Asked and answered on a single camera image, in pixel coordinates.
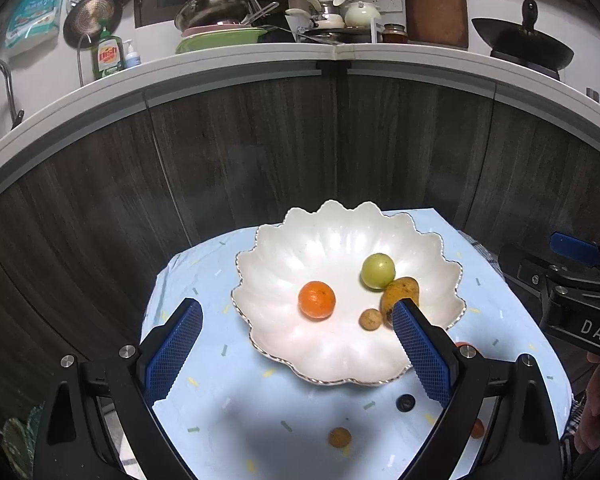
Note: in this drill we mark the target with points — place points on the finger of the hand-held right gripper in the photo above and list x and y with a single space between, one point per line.
575 247
530 267

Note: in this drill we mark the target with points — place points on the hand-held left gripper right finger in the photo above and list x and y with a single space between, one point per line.
425 355

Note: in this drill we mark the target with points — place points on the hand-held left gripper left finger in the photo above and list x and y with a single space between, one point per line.
175 350

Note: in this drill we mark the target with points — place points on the dark blueberry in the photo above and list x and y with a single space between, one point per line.
406 402

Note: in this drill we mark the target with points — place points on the brown longan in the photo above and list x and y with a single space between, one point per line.
370 319
340 437

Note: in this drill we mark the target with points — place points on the yellow mango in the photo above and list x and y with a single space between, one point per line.
399 292

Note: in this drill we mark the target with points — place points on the green apple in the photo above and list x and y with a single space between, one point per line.
378 271

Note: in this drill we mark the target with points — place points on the white scalloped ceramic bowl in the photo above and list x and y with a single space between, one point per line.
300 250

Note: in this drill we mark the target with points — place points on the light blue patterned tablecloth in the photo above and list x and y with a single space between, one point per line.
260 420

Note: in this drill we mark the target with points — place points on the dark wood kitchen cabinet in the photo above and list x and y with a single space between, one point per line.
105 185

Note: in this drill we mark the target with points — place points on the black gas stove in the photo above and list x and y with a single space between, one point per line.
527 65

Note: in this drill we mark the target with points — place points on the black wok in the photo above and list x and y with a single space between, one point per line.
522 42

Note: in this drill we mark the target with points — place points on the glass jar with dark lid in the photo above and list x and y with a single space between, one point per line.
395 33

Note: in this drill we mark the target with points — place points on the brown wooden cutting board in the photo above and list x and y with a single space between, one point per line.
435 5

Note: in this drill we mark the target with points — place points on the white kitchen countertop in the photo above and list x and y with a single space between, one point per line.
230 67

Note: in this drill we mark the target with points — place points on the blue pump bottle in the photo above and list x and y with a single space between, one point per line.
131 57

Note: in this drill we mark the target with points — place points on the green dish soap bottle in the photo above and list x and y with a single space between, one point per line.
107 55

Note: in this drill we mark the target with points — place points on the white enamel kettle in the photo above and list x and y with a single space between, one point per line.
362 12

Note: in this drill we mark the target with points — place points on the green plastic basin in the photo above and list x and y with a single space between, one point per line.
220 40

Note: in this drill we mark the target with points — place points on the steel kitchen faucet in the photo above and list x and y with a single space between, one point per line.
5 80

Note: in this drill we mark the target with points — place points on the hanging copper frying pan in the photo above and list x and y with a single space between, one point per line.
90 22

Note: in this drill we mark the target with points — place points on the teal and white plastic pack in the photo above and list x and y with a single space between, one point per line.
35 15

